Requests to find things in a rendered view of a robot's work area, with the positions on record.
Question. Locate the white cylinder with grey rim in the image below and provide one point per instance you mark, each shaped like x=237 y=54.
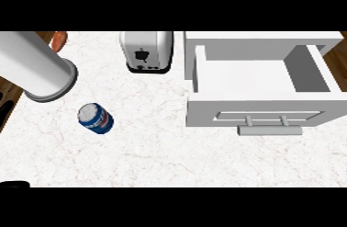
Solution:
x=31 y=65

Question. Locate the white open drawer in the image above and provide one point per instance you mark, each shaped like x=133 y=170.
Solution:
x=245 y=77

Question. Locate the silver toaster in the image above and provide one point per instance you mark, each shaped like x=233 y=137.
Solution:
x=146 y=47

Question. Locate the blue can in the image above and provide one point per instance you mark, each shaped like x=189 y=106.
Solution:
x=96 y=119

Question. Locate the orange round object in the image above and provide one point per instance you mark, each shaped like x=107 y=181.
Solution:
x=59 y=40

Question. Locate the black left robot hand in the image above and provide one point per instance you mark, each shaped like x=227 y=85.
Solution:
x=13 y=184

